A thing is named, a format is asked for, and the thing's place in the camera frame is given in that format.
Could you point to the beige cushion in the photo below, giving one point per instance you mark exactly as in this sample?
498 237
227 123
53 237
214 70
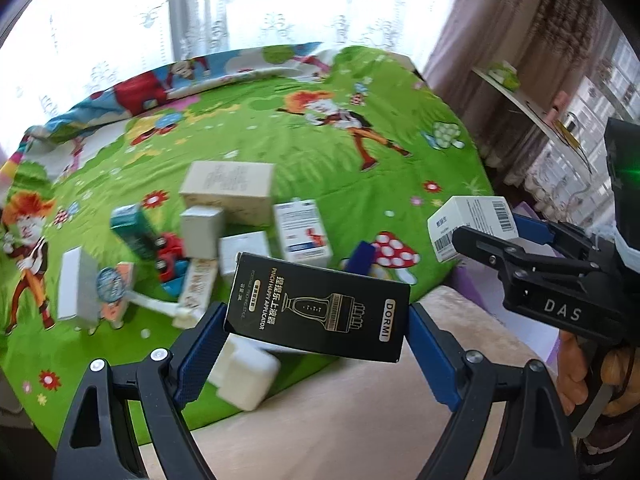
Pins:
350 410

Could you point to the small white cube box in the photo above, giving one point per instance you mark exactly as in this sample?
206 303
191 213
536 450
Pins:
200 232

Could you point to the plain white box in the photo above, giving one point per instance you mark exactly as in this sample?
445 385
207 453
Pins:
247 247

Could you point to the white and blue medicine box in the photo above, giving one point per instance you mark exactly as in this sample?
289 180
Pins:
300 230

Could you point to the brown curtain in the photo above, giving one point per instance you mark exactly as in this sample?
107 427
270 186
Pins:
500 25

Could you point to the dark blue box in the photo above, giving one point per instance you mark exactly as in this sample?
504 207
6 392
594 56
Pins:
361 257

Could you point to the white tube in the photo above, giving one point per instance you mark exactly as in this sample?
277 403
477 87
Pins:
160 306

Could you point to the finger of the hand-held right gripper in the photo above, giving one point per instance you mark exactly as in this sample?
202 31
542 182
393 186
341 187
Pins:
480 245
535 232

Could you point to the green item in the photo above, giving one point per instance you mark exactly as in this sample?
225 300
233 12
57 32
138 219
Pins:
502 75

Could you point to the white lace curtain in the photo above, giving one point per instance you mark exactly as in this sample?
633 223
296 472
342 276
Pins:
250 0

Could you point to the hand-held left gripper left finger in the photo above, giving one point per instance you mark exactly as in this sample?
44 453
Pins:
200 355

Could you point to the grey box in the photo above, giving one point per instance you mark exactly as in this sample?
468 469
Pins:
75 285

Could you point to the white foam block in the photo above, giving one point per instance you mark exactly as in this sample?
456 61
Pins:
245 375

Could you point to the black box with gold print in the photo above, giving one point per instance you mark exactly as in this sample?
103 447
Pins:
310 305

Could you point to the long cream box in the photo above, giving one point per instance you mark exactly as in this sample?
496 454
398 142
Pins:
200 280

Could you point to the large beige box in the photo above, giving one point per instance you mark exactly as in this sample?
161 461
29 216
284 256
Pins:
225 185

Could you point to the teal box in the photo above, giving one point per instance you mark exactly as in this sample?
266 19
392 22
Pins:
135 230

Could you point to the red toy car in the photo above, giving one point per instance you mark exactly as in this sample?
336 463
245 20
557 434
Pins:
170 255

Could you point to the white wall shelf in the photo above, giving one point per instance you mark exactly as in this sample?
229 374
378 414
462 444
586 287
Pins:
520 97

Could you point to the white box with barcode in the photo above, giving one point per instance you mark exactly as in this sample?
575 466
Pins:
480 212

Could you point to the orange package with blue circle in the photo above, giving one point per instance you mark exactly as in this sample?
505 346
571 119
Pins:
117 305

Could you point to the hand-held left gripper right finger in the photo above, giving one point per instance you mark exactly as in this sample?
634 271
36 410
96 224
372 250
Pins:
435 355

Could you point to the person's right hand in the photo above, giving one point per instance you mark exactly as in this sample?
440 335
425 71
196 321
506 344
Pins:
570 375

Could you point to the pink item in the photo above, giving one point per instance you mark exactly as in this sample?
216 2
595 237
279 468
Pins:
560 101

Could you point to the green cartoon printed blanket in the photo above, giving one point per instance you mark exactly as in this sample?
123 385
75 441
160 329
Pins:
310 160

